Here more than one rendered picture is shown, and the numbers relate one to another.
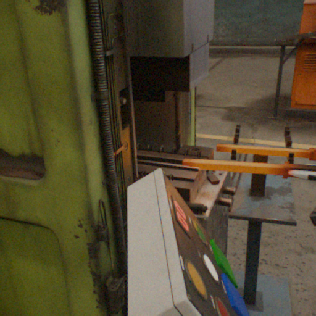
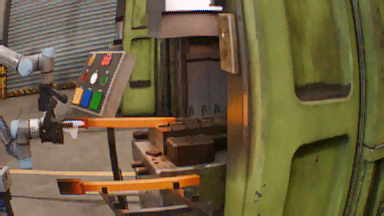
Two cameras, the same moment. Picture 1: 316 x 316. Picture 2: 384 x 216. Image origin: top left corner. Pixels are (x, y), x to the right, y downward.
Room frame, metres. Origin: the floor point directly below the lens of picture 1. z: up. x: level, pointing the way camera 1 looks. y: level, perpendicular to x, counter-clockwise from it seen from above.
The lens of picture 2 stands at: (2.38, -1.06, 1.37)
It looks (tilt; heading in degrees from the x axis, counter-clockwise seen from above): 11 degrees down; 141
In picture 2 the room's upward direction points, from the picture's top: 2 degrees counter-clockwise
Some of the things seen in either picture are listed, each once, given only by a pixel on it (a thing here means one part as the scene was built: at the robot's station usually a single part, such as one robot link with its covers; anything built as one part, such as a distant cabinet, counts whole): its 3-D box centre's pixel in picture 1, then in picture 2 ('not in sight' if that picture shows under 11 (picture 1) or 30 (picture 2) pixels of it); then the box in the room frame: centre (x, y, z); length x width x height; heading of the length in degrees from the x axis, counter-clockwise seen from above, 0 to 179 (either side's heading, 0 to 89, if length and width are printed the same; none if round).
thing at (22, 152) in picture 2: not in sight; (22, 153); (0.83, -0.68, 0.91); 0.11 x 0.08 x 0.11; 16
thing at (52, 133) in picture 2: not in sight; (51, 130); (0.91, -0.52, 1.00); 0.12 x 0.08 x 0.09; 68
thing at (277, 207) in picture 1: (257, 194); not in sight; (1.44, -0.44, 0.65); 0.40 x 0.30 x 0.02; 165
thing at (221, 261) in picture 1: (221, 264); (96, 101); (0.59, -0.12, 1.01); 0.07 x 0.05 x 0.07; 3
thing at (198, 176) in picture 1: (138, 171); (218, 128); (1.11, 0.07, 0.96); 0.42 x 0.20 x 0.09; 68
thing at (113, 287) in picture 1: (116, 293); not in sight; (0.74, 0.12, 0.80); 0.06 x 0.03 x 0.14; 158
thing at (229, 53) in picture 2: not in sight; (228, 40); (1.38, -0.12, 1.27); 0.09 x 0.02 x 0.17; 158
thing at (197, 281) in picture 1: (195, 278); not in sight; (0.39, -0.04, 1.16); 0.05 x 0.03 x 0.04; 158
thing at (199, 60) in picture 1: (130, 63); (214, 21); (1.11, 0.07, 1.32); 0.42 x 0.20 x 0.10; 68
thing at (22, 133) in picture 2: not in sight; (21, 130); (0.85, -0.67, 1.01); 0.11 x 0.08 x 0.09; 68
